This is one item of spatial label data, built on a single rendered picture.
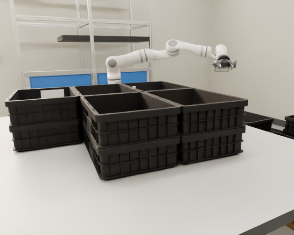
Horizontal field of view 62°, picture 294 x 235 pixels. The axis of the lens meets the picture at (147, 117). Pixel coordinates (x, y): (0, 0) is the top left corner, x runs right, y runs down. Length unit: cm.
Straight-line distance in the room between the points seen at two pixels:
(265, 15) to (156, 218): 407
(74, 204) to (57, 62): 341
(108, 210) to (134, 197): 9
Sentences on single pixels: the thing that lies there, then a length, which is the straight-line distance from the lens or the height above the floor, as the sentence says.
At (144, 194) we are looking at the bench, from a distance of 77.
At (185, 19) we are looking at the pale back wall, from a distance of 495.
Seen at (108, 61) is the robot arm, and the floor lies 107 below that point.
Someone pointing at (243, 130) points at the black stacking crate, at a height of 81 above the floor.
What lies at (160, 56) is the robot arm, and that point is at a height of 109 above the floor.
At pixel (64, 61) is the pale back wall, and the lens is 405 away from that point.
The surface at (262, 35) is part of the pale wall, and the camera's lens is 447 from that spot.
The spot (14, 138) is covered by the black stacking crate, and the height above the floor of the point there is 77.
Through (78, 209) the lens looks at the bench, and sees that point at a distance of 73.
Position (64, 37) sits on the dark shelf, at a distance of 321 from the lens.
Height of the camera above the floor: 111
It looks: 14 degrees down
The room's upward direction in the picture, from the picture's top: 1 degrees counter-clockwise
